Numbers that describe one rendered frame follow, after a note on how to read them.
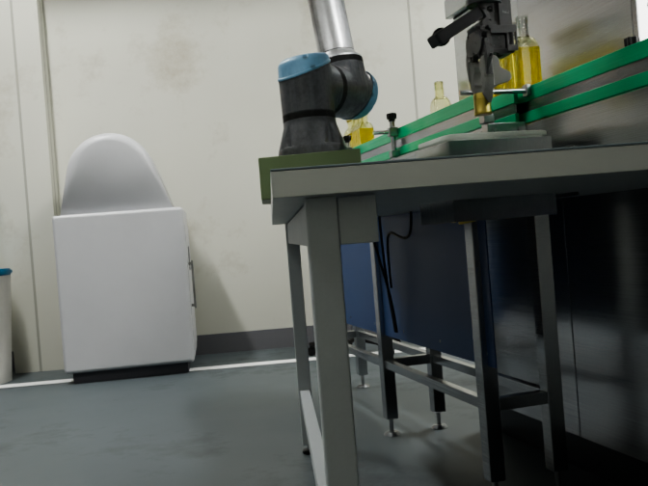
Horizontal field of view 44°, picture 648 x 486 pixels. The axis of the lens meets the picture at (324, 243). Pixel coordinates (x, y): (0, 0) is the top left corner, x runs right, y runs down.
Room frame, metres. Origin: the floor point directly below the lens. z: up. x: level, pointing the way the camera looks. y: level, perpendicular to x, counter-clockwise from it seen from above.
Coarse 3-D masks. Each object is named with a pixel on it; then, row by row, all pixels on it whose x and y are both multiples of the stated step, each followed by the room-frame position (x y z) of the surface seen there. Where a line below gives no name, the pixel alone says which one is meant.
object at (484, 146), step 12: (444, 144) 1.54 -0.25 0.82; (456, 144) 1.53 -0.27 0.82; (468, 144) 1.53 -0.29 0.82; (480, 144) 1.54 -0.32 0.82; (492, 144) 1.55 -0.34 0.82; (504, 144) 1.55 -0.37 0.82; (516, 144) 1.56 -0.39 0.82; (528, 144) 1.57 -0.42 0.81; (540, 144) 1.57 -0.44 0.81; (420, 156) 1.66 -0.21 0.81; (432, 156) 1.60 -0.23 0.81
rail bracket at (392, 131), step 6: (390, 114) 2.33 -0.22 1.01; (390, 120) 2.34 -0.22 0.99; (390, 126) 2.34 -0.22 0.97; (378, 132) 2.33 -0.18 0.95; (384, 132) 2.33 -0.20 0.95; (390, 132) 2.33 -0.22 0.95; (396, 132) 2.33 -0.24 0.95; (396, 150) 2.33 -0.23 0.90; (390, 156) 2.35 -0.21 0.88; (396, 156) 2.33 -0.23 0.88
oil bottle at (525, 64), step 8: (520, 40) 1.85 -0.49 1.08; (528, 40) 1.85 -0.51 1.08; (536, 40) 1.86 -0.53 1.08; (520, 48) 1.84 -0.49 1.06; (528, 48) 1.85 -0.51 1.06; (536, 48) 1.85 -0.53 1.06; (512, 56) 1.87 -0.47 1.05; (520, 56) 1.84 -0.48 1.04; (528, 56) 1.85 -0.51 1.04; (536, 56) 1.85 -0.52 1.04; (512, 64) 1.88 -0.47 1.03; (520, 64) 1.84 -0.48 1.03; (528, 64) 1.85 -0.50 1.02; (536, 64) 1.85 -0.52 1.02; (512, 72) 1.88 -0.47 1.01; (520, 72) 1.85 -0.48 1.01; (528, 72) 1.85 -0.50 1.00; (536, 72) 1.85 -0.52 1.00; (512, 80) 1.88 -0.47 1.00; (520, 80) 1.85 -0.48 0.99; (528, 80) 1.85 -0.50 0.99; (536, 80) 1.85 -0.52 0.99; (512, 88) 1.88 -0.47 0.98
